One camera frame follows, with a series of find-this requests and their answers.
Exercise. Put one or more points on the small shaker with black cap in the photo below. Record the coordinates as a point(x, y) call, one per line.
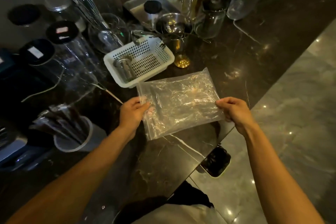
point(152, 11)

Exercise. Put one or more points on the person's right hand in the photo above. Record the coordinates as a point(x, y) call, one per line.
point(237, 112)

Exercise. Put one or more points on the steel rectangular tray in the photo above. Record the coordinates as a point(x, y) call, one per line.
point(139, 7)

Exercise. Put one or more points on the clear plastic zip bag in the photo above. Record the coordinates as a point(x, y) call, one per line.
point(181, 100)

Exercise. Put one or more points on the clear glass jar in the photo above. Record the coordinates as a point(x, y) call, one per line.
point(210, 17)

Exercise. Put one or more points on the person's left forearm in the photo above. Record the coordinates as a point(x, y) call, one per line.
point(70, 176)

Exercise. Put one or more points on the gold bar jigger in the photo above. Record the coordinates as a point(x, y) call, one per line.
point(181, 53)

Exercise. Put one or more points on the person's right forearm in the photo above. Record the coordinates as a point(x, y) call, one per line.
point(278, 179)

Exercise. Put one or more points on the steel mixing bowl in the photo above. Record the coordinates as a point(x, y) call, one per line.
point(173, 23)

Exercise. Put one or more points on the person's left hand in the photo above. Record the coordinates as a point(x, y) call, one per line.
point(131, 115)

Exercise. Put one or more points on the person's left thumb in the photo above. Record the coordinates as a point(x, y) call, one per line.
point(143, 105)

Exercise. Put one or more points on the white perforated plastic basket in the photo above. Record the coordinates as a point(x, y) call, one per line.
point(140, 59)

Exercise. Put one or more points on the clear glass bowl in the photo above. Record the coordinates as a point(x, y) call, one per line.
point(109, 33)

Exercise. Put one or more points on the person's right thumb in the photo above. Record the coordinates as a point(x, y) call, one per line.
point(220, 105)

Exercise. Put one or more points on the small steel cup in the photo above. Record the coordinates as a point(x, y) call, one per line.
point(124, 67)

